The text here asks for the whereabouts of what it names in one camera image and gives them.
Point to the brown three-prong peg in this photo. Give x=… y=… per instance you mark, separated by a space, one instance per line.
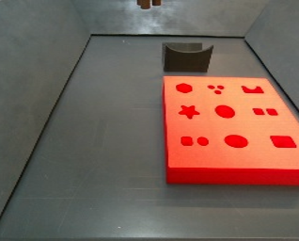
x=146 y=4

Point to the black curved holder stand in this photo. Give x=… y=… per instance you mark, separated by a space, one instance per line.
x=186 y=56

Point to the red shape-sorting board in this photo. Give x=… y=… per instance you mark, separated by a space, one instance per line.
x=230 y=131

